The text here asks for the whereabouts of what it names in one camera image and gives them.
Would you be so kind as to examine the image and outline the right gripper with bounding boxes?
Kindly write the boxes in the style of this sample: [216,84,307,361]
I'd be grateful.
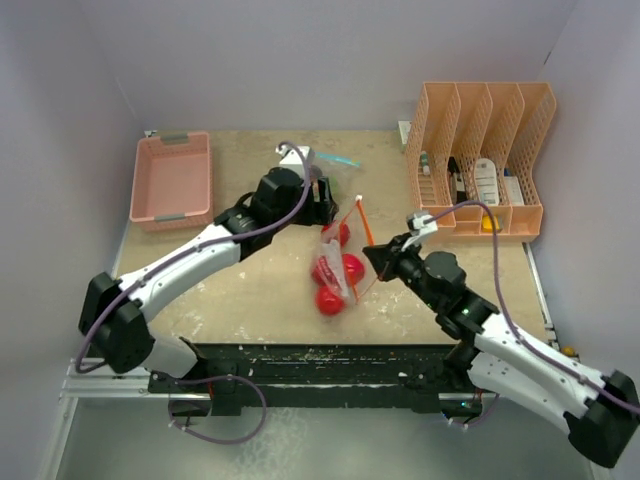
[363,232,442,310]

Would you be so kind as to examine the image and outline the red fake apple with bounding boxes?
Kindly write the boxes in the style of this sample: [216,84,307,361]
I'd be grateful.
[342,253,366,285]

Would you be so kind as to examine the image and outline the orange zip bag with apples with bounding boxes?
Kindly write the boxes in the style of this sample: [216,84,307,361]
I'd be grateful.
[310,195,377,315]

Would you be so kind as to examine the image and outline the fake pomegranate red yellow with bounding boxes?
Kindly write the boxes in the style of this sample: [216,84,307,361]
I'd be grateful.
[321,222,351,247]

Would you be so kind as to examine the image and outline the large pink red apple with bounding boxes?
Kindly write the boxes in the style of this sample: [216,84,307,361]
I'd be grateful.
[314,285,346,316]

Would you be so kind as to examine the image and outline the pink perforated plastic basket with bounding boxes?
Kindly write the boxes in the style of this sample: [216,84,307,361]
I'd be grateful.
[129,131,213,232]

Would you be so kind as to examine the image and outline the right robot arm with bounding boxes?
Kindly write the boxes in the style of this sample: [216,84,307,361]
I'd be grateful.
[363,234,639,469]

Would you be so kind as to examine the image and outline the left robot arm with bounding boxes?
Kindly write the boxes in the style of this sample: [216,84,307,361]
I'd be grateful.
[79,167,338,392]

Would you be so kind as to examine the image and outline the blue zip bag small fruits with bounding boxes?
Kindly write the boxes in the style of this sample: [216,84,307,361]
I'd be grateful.
[312,152,361,193]

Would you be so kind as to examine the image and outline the black item in organizer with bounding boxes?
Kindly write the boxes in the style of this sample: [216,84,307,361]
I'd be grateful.
[447,156,468,204]

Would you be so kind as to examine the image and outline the yellow object in organizer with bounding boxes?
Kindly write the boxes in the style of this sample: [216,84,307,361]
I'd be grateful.
[481,215,503,234]

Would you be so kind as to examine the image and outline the small green capped bottle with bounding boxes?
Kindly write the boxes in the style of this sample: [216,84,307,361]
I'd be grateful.
[419,151,431,176]

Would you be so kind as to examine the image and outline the orange desk file organizer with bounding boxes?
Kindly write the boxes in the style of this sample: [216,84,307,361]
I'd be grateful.
[405,82,557,242]

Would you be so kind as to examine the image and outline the white bottle in organizer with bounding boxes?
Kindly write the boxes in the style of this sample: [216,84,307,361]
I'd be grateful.
[474,158,500,206]

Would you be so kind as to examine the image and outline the white box behind organizer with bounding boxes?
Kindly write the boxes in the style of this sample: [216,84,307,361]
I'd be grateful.
[397,120,412,152]

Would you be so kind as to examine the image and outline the white box in organizer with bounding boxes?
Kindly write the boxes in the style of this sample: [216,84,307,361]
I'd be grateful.
[504,175,525,206]

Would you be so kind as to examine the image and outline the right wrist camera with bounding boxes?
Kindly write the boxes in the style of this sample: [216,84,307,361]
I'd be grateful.
[402,211,438,251]

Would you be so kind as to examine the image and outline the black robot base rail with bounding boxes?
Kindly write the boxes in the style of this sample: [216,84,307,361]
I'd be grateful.
[149,344,494,418]

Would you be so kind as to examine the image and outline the aluminium frame rail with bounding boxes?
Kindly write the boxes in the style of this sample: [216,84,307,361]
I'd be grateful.
[59,344,171,401]

